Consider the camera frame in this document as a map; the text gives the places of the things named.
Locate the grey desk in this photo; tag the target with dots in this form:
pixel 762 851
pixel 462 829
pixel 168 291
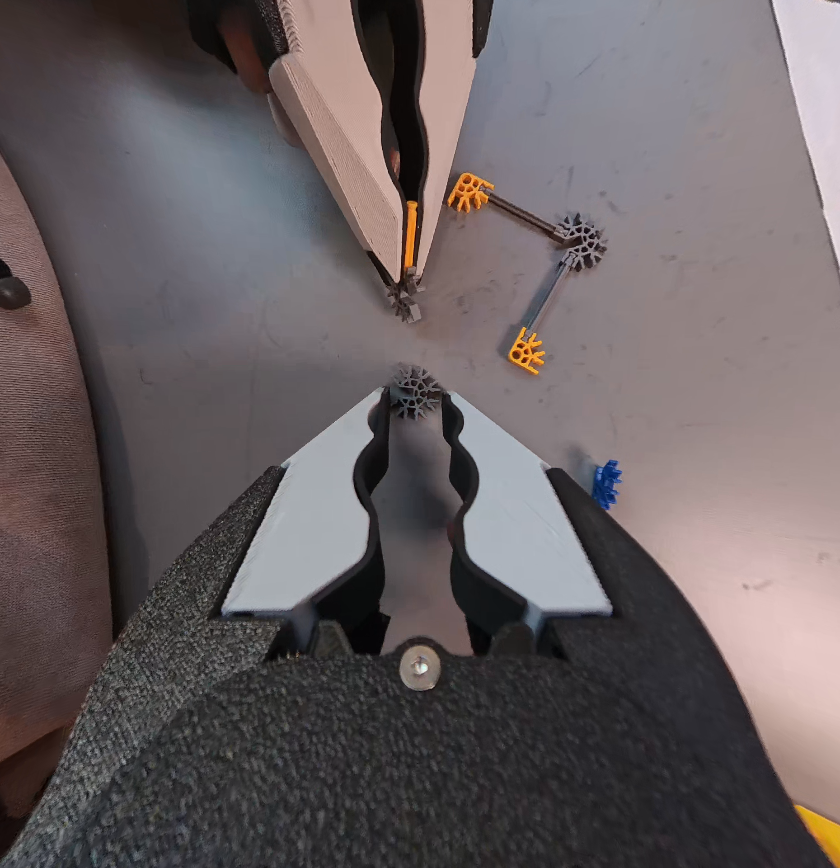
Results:
pixel 664 407

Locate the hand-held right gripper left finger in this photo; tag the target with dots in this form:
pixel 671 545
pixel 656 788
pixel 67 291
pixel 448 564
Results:
pixel 298 536

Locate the orange toy rod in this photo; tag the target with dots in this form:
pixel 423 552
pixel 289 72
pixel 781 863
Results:
pixel 411 234

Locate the white instruction sheet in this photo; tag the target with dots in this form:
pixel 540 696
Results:
pixel 826 102

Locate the grey toy rod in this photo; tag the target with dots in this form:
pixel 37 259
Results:
pixel 528 215
pixel 547 298

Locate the yellow parts bin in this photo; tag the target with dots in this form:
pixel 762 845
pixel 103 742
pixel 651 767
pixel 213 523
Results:
pixel 833 841

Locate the small black earbud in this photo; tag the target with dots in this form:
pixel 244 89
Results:
pixel 6 288

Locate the grey toy connector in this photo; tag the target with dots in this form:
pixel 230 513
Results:
pixel 582 243
pixel 416 393
pixel 405 298

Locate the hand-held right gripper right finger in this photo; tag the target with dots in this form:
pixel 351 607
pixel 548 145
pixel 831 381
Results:
pixel 535 536

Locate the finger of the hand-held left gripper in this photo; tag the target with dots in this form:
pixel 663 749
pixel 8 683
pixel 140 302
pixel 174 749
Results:
pixel 447 88
pixel 331 122

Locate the blue yellow toy rod model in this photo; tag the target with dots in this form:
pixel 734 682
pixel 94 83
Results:
pixel 606 485

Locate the person's left hand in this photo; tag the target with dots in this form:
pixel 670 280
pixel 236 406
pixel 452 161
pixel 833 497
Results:
pixel 243 54

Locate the blue toy connector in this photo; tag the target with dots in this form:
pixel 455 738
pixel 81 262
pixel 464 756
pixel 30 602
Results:
pixel 606 485

